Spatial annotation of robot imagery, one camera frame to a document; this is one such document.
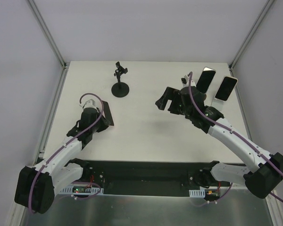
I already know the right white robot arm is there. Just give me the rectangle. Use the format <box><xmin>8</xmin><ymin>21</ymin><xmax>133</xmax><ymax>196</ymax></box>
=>
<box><xmin>155</xmin><ymin>86</ymin><xmax>283</xmax><ymax>199</ymax></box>

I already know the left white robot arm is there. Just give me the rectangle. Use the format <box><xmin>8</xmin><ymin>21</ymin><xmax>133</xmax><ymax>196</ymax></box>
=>
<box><xmin>14</xmin><ymin>107</ymin><xmax>110</xmax><ymax>214</ymax></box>

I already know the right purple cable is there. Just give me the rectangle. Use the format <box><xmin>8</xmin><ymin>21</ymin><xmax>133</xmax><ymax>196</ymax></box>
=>
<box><xmin>188</xmin><ymin>72</ymin><xmax>283</xmax><ymax>208</ymax></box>

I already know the white phone stand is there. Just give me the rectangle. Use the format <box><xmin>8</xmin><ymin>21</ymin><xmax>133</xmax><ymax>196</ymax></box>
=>
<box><xmin>211</xmin><ymin>98</ymin><xmax>226</xmax><ymax>112</ymax></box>

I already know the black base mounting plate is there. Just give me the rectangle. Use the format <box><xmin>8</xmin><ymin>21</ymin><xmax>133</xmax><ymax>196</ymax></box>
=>
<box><xmin>68</xmin><ymin>157</ymin><xmax>234</xmax><ymax>197</ymax></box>

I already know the pink-case phone front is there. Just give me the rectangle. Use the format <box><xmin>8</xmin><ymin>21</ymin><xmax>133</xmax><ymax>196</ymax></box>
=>
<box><xmin>102</xmin><ymin>101</ymin><xmax>114</xmax><ymax>127</ymax></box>

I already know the black round-base phone stand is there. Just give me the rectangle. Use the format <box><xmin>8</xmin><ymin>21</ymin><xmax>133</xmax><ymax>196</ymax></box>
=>
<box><xmin>111</xmin><ymin>61</ymin><xmax>130</xmax><ymax>98</ymax></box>

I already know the aluminium frame post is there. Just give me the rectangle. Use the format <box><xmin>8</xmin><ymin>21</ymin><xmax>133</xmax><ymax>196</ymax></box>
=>
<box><xmin>26</xmin><ymin>0</ymin><xmax>67</xmax><ymax>69</ymax></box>
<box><xmin>229</xmin><ymin>0</ymin><xmax>276</xmax><ymax>71</ymax></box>

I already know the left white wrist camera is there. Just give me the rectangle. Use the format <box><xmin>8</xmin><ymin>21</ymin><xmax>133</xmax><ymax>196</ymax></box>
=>
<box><xmin>81</xmin><ymin>99</ymin><xmax>96</xmax><ymax>109</ymax></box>

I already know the left white cable duct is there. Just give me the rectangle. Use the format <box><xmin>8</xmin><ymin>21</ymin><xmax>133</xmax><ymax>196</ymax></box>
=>
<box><xmin>59</xmin><ymin>186</ymin><xmax>104</xmax><ymax>195</ymax></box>

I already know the silver-edged phone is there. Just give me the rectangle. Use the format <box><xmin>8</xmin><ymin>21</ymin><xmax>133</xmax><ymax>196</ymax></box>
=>
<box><xmin>196</xmin><ymin>67</ymin><xmax>216</xmax><ymax>94</ymax></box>

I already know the right pink-case phone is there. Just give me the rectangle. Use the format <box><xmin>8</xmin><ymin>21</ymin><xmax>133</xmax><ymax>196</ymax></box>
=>
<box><xmin>215</xmin><ymin>76</ymin><xmax>238</xmax><ymax>101</ymax></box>

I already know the right white cable duct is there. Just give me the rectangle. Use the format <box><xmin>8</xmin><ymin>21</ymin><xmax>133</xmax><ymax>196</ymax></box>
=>
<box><xmin>189</xmin><ymin>189</ymin><xmax>206</xmax><ymax>198</ymax></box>

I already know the left aluminium frame post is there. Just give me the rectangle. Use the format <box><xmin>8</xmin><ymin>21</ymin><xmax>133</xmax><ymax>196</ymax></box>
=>
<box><xmin>26</xmin><ymin>0</ymin><xmax>67</xmax><ymax>69</ymax></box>

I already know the right aluminium frame post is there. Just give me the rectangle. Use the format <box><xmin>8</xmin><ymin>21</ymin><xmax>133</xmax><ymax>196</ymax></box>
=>
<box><xmin>229</xmin><ymin>0</ymin><xmax>276</xmax><ymax>71</ymax></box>

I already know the right aluminium table rail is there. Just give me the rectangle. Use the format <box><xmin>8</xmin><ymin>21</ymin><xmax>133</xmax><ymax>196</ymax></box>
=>
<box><xmin>227</xmin><ymin>65</ymin><xmax>258</xmax><ymax>151</ymax></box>

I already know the pink-case phone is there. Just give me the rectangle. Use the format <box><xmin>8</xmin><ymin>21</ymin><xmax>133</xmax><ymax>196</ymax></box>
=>
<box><xmin>215</xmin><ymin>76</ymin><xmax>238</xmax><ymax>101</ymax></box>
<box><xmin>102</xmin><ymin>101</ymin><xmax>114</xmax><ymax>127</ymax></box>

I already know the white cable duct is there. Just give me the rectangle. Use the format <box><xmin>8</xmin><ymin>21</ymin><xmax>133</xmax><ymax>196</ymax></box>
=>
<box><xmin>59</xmin><ymin>186</ymin><xmax>104</xmax><ymax>195</ymax></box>
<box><xmin>189</xmin><ymin>189</ymin><xmax>206</xmax><ymax>198</ymax></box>

